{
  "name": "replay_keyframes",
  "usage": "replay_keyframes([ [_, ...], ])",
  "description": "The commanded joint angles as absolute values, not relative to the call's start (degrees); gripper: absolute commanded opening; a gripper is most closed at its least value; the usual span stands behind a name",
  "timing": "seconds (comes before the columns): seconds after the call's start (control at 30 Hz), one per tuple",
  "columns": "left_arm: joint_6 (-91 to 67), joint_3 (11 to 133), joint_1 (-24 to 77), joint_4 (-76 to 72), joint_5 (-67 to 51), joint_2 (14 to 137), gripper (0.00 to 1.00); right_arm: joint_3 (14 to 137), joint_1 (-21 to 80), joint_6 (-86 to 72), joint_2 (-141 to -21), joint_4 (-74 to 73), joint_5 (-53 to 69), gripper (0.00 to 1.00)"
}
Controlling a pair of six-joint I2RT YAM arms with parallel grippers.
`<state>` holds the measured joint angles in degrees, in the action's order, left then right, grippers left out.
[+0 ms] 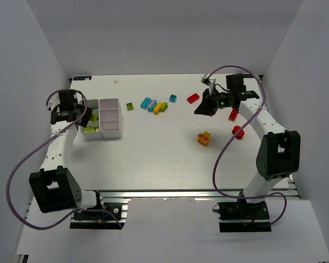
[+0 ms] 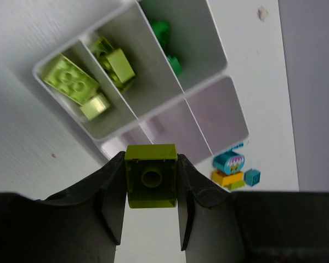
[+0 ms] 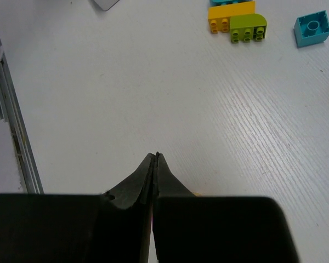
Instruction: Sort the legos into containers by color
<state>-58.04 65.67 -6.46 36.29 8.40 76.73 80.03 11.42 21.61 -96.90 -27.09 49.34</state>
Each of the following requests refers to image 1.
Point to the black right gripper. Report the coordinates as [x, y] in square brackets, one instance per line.
[210, 100]

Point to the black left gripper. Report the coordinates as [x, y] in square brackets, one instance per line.
[83, 116]

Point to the pale lime lego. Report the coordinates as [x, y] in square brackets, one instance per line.
[89, 129]

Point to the lime rounded lego brick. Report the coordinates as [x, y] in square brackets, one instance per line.
[163, 106]

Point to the yellow lego brick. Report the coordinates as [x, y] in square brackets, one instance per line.
[156, 109]

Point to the lime sloped lego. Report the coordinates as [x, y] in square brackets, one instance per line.
[93, 118]

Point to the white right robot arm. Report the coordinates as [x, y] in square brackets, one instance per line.
[279, 152]

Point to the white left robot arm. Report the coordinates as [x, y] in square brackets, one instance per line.
[54, 186]

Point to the red lego brick top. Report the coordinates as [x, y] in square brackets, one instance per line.
[193, 98]

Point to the red lego brick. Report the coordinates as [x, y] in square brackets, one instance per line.
[233, 114]
[193, 98]

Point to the white compartment container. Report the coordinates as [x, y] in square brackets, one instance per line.
[110, 119]

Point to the red lego brick far right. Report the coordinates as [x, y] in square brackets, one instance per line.
[233, 114]

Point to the teal small lego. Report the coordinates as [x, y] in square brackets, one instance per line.
[173, 98]

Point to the yellow orange flower lego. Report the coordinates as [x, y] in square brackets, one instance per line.
[204, 138]

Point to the blue label left corner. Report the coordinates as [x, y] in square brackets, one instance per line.
[82, 78]

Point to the blue label corner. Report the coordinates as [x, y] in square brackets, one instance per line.
[246, 75]
[82, 78]

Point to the red lego under gripper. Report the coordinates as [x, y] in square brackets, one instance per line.
[236, 131]

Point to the lime small lego near container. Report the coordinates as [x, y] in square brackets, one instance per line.
[129, 106]

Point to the blue label right corner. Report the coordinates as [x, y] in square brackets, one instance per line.
[246, 75]

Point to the teal printed round lego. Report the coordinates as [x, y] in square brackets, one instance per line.
[152, 104]

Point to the blue long lego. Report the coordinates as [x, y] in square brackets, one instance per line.
[145, 103]

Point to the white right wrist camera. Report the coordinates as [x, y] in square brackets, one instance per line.
[209, 81]

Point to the aluminium table front rail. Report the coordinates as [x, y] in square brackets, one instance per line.
[160, 194]

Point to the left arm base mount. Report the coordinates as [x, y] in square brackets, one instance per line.
[108, 214]

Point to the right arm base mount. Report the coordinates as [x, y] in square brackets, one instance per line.
[242, 217]

